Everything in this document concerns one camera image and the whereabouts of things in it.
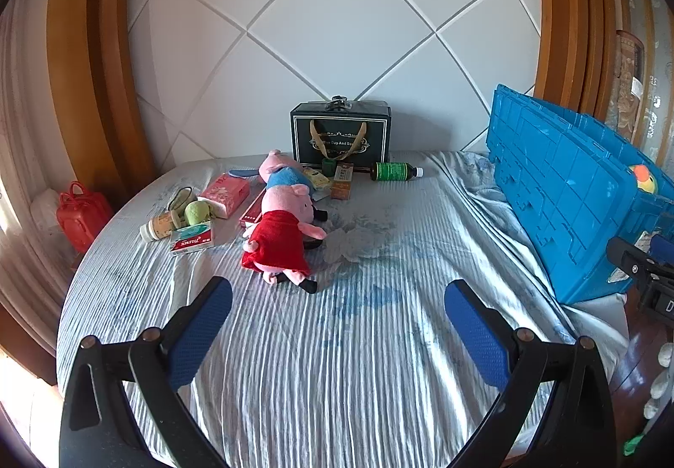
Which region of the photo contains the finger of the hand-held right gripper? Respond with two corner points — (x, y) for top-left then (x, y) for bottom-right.
(605, 235), (674, 284)

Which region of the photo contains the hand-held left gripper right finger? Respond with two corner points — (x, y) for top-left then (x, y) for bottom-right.
(444, 279), (618, 468)

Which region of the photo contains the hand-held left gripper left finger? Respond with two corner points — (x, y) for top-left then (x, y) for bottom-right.
(59, 275), (234, 468)

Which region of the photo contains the red and teal medicine box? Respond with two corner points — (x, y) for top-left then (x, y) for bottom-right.
(169, 224), (216, 256)

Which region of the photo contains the blue plastic storage crate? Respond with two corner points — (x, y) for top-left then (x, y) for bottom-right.
(485, 83), (674, 305)

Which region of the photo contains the pig plush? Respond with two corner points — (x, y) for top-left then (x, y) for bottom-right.
(241, 184), (328, 295)
(258, 149), (317, 200)

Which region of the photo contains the long red box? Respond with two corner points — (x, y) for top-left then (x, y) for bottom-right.
(238, 186), (270, 229)

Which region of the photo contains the clear packing tape roll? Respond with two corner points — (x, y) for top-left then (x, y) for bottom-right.
(167, 187), (199, 212)

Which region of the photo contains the brown bottle with green label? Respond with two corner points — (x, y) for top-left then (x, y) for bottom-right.
(370, 161), (425, 182)

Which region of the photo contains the yellow green plush toy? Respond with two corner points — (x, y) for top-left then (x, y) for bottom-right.
(633, 163), (662, 195)

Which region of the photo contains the white pill bottle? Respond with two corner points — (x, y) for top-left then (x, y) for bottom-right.
(139, 214), (180, 242)

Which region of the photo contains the light green plush ball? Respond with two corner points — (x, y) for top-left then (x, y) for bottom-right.
(184, 201), (218, 227)

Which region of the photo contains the pink tissue pack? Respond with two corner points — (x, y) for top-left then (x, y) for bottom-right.
(198, 172), (251, 220)

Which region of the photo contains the red handbag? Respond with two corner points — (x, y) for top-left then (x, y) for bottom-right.
(56, 180), (115, 254)

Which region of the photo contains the pig plush in blue outfit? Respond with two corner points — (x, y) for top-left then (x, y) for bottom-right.
(258, 149), (317, 200)

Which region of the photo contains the yellow packet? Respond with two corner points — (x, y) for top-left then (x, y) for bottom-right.
(301, 170), (334, 201)

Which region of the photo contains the small orange medicine box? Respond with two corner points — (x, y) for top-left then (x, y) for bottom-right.
(330, 165), (355, 201)

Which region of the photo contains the black gift box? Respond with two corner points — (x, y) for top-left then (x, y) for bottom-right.
(290, 95), (393, 173)

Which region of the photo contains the pale curtain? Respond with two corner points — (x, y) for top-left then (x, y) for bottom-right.
(0, 7), (72, 321)

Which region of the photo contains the wooden headboard frame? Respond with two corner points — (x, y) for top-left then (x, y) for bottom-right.
(46, 0), (621, 180)

